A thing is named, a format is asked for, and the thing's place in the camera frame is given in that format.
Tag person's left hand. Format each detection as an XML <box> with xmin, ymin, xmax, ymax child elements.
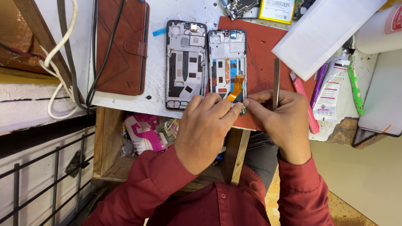
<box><xmin>174</xmin><ymin>92</ymin><xmax>244</xmax><ymax>176</ymax></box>

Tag black phone circuit board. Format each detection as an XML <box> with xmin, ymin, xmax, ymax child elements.
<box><xmin>221</xmin><ymin>0</ymin><xmax>261</xmax><ymax>21</ymax></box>

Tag grey cable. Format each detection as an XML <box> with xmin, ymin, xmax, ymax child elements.
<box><xmin>57</xmin><ymin>0</ymin><xmax>88</xmax><ymax>111</ymax></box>

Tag white cable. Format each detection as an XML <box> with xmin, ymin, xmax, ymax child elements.
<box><xmin>39</xmin><ymin>0</ymin><xmax>80</xmax><ymax>120</ymax></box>

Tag white bottle with red label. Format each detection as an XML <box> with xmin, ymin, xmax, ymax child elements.
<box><xmin>354</xmin><ymin>3</ymin><xmax>402</xmax><ymax>56</ymax></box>

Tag orange flex cable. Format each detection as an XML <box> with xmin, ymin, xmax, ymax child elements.
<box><xmin>227</xmin><ymin>75</ymin><xmax>245</xmax><ymax>103</ymax></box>

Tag metal pry tool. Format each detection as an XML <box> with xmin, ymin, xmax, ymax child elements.
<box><xmin>273</xmin><ymin>58</ymin><xmax>281</xmax><ymax>111</ymax></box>

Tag brown leather phone wallet case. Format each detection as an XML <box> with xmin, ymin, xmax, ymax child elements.
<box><xmin>95</xmin><ymin>0</ymin><xmax>150</xmax><ymax>96</ymax></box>

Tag red work mat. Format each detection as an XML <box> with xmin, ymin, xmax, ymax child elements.
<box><xmin>206</xmin><ymin>16</ymin><xmax>318</xmax><ymax>131</ymax></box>

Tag person's right hand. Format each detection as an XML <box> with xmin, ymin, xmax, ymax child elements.
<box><xmin>243</xmin><ymin>89</ymin><xmax>312</xmax><ymax>165</ymax></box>

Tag grey tablet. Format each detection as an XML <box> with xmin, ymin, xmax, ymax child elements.
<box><xmin>352</xmin><ymin>49</ymin><xmax>402</xmax><ymax>148</ymax></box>

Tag black metal railing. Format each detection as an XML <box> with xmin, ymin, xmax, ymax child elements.
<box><xmin>0</xmin><ymin>131</ymin><xmax>95</xmax><ymax>226</ymax></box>

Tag person's red shirt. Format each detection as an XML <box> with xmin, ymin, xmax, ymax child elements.
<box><xmin>145</xmin><ymin>163</ymin><xmax>285</xmax><ymax>226</ymax></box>

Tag open grey phone frame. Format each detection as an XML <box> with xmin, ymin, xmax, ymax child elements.
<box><xmin>165</xmin><ymin>20</ymin><xmax>208</xmax><ymax>111</ymax></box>

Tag pink utility knife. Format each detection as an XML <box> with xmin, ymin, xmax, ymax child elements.
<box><xmin>290</xmin><ymin>71</ymin><xmax>320</xmax><ymax>135</ymax></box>

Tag brown taped parcel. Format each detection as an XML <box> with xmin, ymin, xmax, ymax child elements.
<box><xmin>0</xmin><ymin>0</ymin><xmax>48</xmax><ymax>75</ymax></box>

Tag pink and white packet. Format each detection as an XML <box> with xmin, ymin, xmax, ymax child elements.
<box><xmin>124</xmin><ymin>114</ymin><xmax>169</xmax><ymax>155</ymax></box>

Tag small dark circuit board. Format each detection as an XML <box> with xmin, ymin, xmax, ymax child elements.
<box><xmin>293</xmin><ymin>0</ymin><xmax>316</xmax><ymax>21</ymax></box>

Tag black cable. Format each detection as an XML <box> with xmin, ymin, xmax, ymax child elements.
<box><xmin>85</xmin><ymin>0</ymin><xmax>126</xmax><ymax>114</ymax></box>

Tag person's grey trousers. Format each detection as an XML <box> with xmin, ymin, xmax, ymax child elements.
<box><xmin>243</xmin><ymin>132</ymin><xmax>281</xmax><ymax>192</ymax></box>

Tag phone frame with orange flex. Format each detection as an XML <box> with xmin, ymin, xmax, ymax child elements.
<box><xmin>207</xmin><ymin>29</ymin><xmax>248</xmax><ymax>116</ymax></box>

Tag yellow-edged phone battery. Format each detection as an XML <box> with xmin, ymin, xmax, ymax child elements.
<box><xmin>258</xmin><ymin>0</ymin><xmax>296</xmax><ymax>25</ymax></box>

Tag wooden drawer with clutter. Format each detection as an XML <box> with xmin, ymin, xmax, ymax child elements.
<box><xmin>91</xmin><ymin>106</ymin><xmax>252</xmax><ymax>197</ymax></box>

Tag wooden plank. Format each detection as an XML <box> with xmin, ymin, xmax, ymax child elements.
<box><xmin>13</xmin><ymin>0</ymin><xmax>86</xmax><ymax>105</ymax></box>

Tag green plastic tool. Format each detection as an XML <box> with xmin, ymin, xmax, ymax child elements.
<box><xmin>347</xmin><ymin>54</ymin><xmax>365</xmax><ymax>116</ymax></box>

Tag white glue tube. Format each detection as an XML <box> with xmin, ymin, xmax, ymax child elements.
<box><xmin>312</xmin><ymin>49</ymin><xmax>353</xmax><ymax>122</ymax></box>

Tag purple pen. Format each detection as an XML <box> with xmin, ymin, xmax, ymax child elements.
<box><xmin>310</xmin><ymin>62</ymin><xmax>329</xmax><ymax>109</ymax></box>

